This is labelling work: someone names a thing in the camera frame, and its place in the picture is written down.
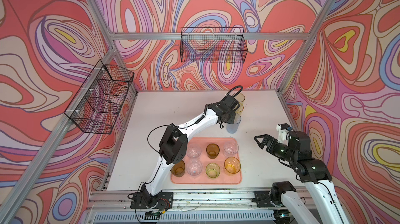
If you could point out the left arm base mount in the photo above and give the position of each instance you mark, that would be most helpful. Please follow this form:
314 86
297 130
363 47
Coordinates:
143 199

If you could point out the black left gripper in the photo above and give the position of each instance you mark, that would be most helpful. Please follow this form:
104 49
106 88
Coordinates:
232 120

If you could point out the black wire basket back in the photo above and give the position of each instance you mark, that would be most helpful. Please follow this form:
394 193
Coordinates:
213 44

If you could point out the black wire basket left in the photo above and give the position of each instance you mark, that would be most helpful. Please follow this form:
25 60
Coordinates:
104 93

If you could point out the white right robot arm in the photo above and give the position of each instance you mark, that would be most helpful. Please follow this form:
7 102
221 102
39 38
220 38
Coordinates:
314 174

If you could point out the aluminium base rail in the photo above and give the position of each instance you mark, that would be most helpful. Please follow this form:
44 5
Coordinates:
211 206

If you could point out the black wire basket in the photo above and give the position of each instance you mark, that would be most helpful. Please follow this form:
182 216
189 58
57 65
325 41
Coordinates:
104 93
213 44

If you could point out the clear glass tumbler front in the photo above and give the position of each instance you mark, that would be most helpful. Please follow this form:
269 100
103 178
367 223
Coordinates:
194 167

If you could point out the clear glass small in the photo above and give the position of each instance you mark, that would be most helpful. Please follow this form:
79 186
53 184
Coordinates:
230 148

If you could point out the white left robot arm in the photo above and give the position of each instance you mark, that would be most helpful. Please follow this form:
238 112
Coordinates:
174 142

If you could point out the green glass tumbler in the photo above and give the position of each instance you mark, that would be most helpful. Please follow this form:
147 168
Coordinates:
212 170

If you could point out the yellow-green tall glass back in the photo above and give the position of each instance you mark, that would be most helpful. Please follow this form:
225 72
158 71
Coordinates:
240 98

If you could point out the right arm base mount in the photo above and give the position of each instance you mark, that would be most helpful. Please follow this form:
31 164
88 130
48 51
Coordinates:
272 198

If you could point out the yellow tall glass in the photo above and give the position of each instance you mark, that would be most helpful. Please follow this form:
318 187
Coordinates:
240 109

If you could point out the dark olive dotted glass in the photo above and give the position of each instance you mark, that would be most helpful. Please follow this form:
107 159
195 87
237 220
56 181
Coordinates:
178 170

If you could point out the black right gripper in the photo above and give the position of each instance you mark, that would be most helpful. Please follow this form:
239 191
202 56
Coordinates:
271 144

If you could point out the small dark amber glass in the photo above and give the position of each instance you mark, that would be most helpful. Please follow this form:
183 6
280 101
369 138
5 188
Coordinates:
212 150

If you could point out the blue textured tall glass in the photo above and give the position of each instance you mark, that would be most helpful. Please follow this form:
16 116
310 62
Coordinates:
233 124

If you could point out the clear glass tumbler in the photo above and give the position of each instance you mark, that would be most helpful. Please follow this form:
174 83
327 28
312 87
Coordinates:
194 167
193 151

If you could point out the pink plastic tray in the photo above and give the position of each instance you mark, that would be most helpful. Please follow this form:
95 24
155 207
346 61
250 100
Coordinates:
203 179

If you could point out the amber glass tumbler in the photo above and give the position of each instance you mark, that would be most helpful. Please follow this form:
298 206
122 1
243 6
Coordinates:
232 165

